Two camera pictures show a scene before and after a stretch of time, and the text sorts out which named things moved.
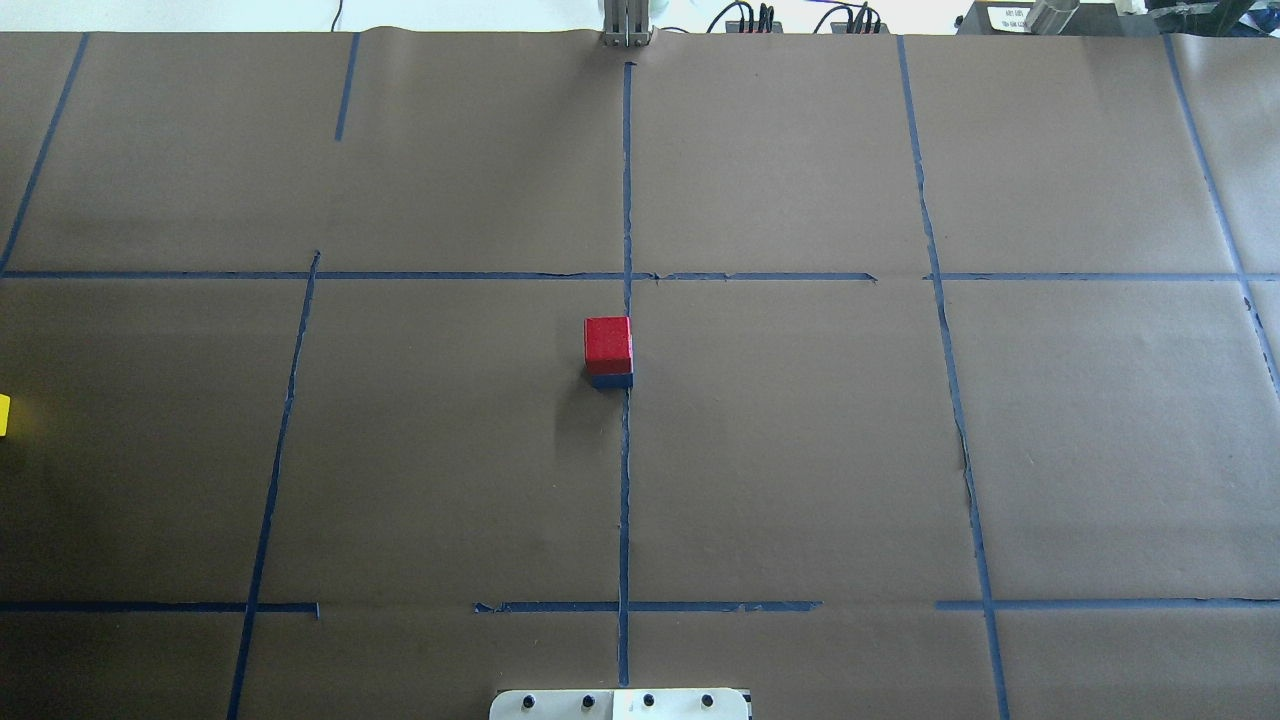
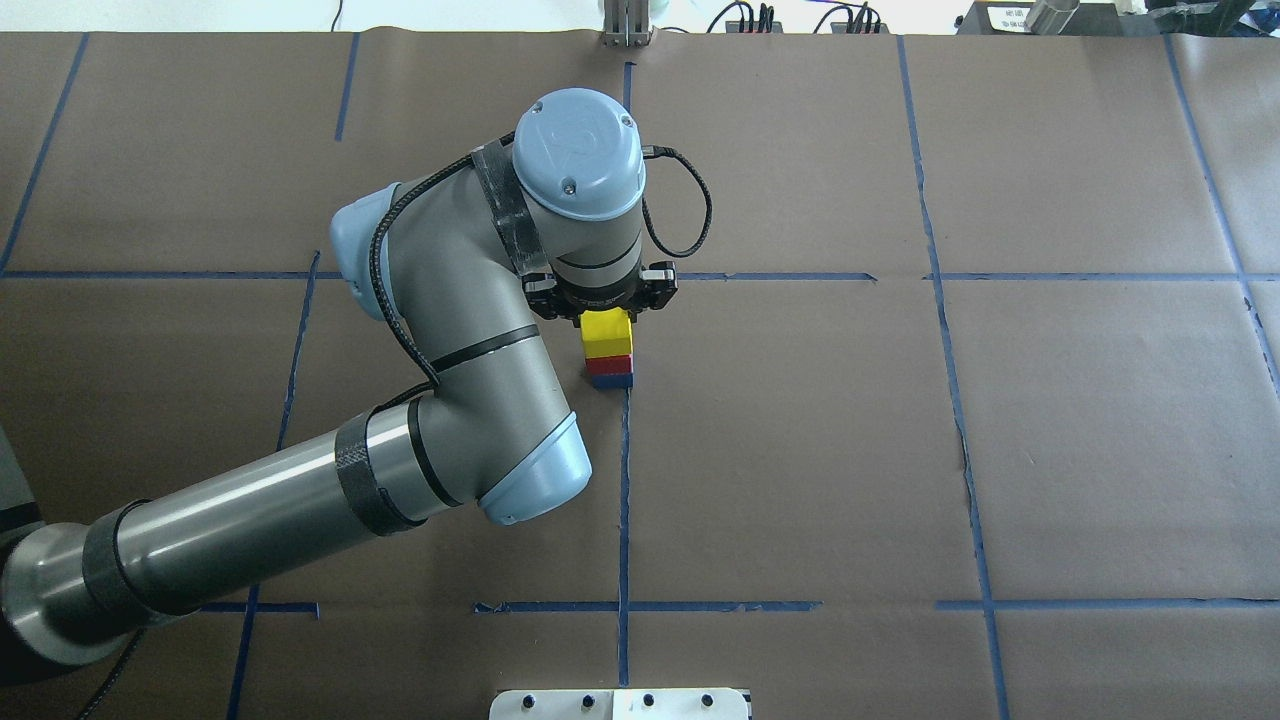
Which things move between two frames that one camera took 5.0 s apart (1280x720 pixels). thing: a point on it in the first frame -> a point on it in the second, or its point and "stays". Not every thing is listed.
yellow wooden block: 5,403 -> 606,332
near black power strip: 837,27 stays
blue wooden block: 612,380 stays
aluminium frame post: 626,23 stays
